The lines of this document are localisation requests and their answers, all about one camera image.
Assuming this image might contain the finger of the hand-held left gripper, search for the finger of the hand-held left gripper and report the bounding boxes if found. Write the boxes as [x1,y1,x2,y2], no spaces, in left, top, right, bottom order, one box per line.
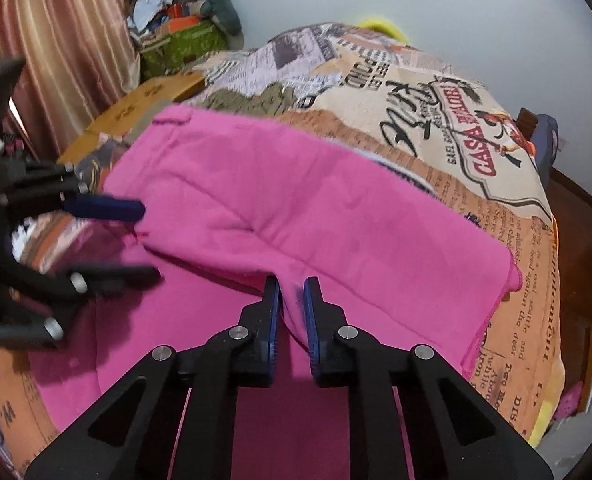
[0,162,147,222]
[0,266,162,349]

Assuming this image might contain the wooden bed frame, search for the wooden bed frame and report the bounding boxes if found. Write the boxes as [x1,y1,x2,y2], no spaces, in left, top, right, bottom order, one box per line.
[516,107,592,341]

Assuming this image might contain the pink cloth on floor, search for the pink cloth on floor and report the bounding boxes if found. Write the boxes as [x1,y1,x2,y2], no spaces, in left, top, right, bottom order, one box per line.
[554,381,585,421]

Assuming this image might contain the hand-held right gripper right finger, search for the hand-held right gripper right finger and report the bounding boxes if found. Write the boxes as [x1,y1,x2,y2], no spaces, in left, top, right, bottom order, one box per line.
[303,277,568,480]

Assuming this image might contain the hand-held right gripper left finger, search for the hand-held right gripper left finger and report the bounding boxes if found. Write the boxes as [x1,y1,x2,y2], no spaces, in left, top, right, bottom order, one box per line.
[25,276,283,480]

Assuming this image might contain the cardboard box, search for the cardboard box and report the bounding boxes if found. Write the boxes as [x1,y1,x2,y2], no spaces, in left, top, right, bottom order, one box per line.
[60,71,208,162]

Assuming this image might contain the blue cloth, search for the blue cloth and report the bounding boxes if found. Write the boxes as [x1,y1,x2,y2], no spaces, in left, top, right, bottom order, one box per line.
[532,113,561,177]

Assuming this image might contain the yellow round object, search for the yellow round object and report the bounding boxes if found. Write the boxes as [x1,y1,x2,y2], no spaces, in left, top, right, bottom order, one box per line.
[358,17,410,44]

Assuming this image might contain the striped pink curtain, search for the striped pink curtain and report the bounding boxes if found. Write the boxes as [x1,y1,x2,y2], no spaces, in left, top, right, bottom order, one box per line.
[0,0,149,171]

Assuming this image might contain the printed newspaper-pattern blanket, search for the printed newspaper-pattern blanket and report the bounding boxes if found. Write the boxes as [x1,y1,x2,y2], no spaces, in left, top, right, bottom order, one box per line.
[0,22,562,466]

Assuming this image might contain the grey pillow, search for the grey pillow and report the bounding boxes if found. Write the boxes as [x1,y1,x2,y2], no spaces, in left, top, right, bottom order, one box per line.
[175,0,244,36]

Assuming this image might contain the pink pants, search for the pink pants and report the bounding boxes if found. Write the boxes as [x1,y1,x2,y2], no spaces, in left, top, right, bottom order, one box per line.
[28,105,522,480]

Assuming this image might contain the pile of clothes and bags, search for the pile of clothes and bags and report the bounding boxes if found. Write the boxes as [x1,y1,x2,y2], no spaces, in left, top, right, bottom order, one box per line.
[129,0,243,51]

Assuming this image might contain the green patterned bag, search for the green patterned bag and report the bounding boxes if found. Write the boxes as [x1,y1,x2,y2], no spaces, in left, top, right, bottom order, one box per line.
[139,19,227,81]

